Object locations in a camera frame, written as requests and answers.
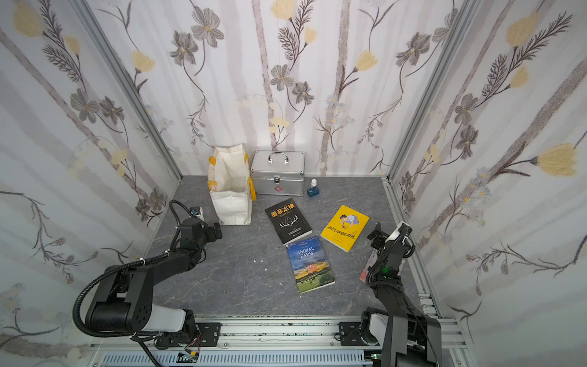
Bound pink red book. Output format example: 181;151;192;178
359;249;378;283

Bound yellow paperback book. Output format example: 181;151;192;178
320;205;370;252

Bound white canvas bag yellow handles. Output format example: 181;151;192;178
207;144;256;226

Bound Animal Farm blue book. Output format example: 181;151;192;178
287;236;336;294

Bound black book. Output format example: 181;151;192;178
265;199;313;246

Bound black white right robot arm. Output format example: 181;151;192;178
365;222;442;366

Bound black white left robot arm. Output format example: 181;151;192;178
73;217;223;338

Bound small blue white bottle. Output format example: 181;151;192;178
307;178;320;197

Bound silver aluminium case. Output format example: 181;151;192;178
251;151;306;197

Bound left green circuit board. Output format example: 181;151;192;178
176;352;200;364

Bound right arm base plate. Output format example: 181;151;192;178
338;322;367;347

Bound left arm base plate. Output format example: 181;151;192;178
154;323;222;350

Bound aluminium frame rail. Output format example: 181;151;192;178
195;315;362;350

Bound black corrugated cable conduit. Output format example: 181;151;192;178
72;199;194;367

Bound white slotted cable duct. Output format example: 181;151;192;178
100;351;375;367

